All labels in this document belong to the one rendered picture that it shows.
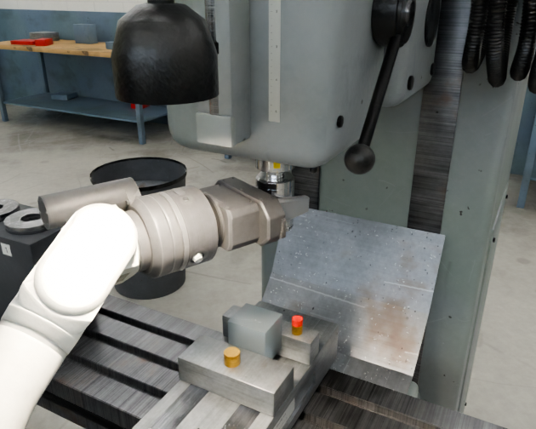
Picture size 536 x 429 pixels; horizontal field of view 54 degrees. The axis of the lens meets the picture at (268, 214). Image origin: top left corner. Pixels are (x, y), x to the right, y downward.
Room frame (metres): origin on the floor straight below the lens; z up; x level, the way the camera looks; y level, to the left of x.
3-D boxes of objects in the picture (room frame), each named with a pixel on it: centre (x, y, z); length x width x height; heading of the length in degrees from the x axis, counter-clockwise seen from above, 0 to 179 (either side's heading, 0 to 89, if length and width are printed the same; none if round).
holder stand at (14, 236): (0.86, 0.46, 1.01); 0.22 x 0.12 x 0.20; 64
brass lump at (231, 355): (0.56, 0.05, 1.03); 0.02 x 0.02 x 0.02
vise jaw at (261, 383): (0.57, 0.04, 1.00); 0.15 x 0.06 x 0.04; 62
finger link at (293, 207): (0.58, -0.03, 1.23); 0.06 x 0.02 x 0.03; 127
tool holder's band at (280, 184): (0.60, -0.01, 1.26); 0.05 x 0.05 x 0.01
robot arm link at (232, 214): (0.55, 0.06, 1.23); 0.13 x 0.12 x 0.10; 37
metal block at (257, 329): (0.62, 0.02, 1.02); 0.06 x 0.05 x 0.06; 62
